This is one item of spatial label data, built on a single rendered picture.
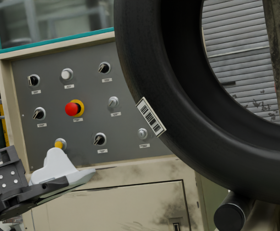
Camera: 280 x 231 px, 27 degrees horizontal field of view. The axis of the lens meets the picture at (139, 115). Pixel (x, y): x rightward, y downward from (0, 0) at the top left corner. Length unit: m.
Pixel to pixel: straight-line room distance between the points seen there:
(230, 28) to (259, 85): 1.12
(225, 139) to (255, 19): 9.42
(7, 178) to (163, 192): 0.85
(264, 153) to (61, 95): 0.98
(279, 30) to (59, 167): 0.57
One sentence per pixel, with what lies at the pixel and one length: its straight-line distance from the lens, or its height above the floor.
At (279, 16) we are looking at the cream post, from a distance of 1.18.
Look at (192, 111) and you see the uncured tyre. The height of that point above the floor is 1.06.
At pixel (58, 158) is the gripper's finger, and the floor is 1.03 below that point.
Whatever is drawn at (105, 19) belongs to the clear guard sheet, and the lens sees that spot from 1.62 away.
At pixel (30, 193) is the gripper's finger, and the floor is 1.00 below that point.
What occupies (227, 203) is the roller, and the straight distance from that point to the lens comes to 0.85.
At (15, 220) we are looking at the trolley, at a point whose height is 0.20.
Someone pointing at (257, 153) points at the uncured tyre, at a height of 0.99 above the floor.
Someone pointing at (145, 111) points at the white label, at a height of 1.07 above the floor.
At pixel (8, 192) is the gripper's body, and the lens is 0.77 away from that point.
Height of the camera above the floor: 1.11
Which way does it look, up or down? 3 degrees down
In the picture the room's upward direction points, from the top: 9 degrees counter-clockwise
